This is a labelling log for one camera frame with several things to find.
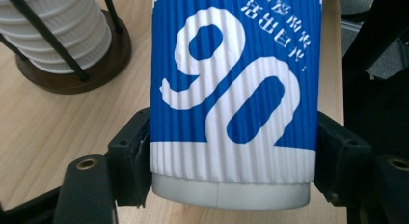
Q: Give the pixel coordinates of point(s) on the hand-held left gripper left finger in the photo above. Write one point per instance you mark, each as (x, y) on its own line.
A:
(128, 159)

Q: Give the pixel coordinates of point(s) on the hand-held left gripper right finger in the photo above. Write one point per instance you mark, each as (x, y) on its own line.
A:
(340, 159)

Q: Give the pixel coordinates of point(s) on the brown cup holder black rods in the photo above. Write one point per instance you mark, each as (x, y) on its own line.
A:
(106, 72)

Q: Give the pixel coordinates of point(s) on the blue and white paper cup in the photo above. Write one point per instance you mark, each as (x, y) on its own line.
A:
(231, 98)

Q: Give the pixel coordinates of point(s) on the stack of white paper cups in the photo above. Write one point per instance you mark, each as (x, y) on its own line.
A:
(70, 31)

